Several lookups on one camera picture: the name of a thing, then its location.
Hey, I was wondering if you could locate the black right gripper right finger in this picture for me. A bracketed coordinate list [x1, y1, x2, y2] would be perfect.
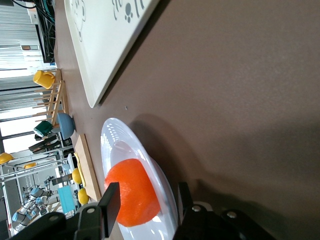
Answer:
[172, 181, 216, 240]

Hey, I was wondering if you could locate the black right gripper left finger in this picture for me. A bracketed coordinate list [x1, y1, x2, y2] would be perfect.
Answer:
[74, 181, 122, 240]

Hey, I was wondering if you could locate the orange fruit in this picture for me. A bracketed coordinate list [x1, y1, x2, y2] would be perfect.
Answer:
[104, 158, 161, 228]

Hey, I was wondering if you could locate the white round plate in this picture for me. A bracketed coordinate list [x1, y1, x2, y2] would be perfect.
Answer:
[100, 117, 180, 240]

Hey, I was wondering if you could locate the wooden cutting board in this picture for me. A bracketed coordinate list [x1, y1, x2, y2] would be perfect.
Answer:
[74, 133, 102, 202]

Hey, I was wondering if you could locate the teal box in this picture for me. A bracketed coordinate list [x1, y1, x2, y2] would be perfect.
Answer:
[57, 186, 76, 213]

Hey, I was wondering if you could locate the yellow plastic fork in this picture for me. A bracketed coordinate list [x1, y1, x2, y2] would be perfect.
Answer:
[73, 152, 87, 188]

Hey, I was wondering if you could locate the grey blue background robot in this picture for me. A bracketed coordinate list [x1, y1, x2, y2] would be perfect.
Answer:
[11, 187, 55, 232]

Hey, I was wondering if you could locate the black background fixture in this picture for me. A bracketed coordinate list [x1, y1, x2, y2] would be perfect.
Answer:
[28, 135, 61, 154]

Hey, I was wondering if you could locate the blue bowl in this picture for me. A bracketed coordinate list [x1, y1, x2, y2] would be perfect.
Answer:
[56, 112, 77, 141]

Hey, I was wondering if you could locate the dark green mug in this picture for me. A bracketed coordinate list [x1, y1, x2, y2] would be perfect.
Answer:
[33, 120, 54, 137]

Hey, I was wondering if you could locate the wooden drying rack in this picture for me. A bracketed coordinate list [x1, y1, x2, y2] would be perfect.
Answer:
[32, 68, 70, 126]

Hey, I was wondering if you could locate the yellow cup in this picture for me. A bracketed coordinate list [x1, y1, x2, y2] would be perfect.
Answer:
[32, 69, 56, 90]

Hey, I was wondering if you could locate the cream bear print tray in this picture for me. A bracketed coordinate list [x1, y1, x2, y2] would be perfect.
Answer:
[63, 0, 161, 109]

